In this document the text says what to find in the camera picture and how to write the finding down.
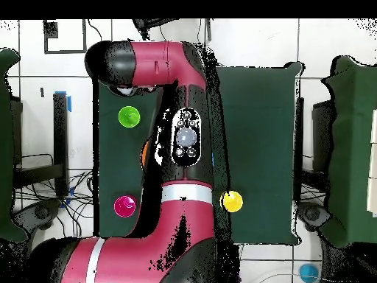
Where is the blue cup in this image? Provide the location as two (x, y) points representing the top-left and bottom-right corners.
(298, 263), (320, 283)

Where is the green cloth side table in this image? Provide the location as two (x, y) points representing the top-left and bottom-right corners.
(319, 55), (377, 248)
(0, 48), (29, 244)

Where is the yellow cup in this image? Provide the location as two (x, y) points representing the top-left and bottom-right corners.
(220, 190), (244, 213)

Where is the green cup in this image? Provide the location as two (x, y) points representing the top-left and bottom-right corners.
(118, 105), (141, 129)

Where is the black table frame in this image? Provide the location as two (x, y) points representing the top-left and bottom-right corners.
(13, 92), (70, 197)
(294, 97), (334, 201)

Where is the large yellow-orange bowl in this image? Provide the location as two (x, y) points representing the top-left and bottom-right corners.
(141, 140), (149, 167)

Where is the dark green tablecloth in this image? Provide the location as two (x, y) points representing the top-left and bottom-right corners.
(91, 61), (304, 247)

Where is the black floor cable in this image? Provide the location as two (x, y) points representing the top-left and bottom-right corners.
(87, 19), (103, 41)

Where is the tangle of cables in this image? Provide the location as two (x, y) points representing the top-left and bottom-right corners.
(14, 169), (95, 238)

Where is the black floor frame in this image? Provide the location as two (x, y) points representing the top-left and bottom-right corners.
(43, 19), (88, 55)

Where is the red cup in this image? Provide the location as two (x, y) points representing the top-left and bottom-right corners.
(113, 195), (137, 218)

